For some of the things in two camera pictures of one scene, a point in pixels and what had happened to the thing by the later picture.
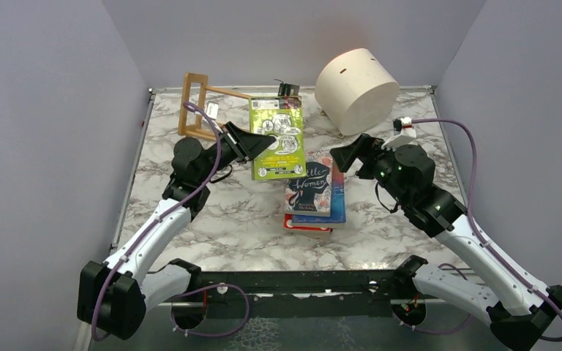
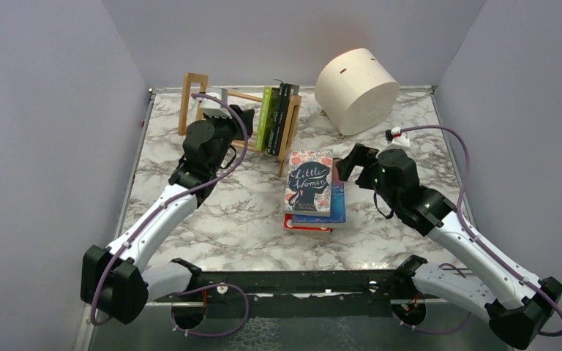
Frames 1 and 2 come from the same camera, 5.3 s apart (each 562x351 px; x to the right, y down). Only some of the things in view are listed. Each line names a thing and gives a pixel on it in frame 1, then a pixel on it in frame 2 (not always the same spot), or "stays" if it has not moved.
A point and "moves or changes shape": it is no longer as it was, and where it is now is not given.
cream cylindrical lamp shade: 356,92 stays
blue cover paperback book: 337,213 stays
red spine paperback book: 288,227 stays
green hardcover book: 284,90 → 275,119
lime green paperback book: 282,118 moves or changes shape
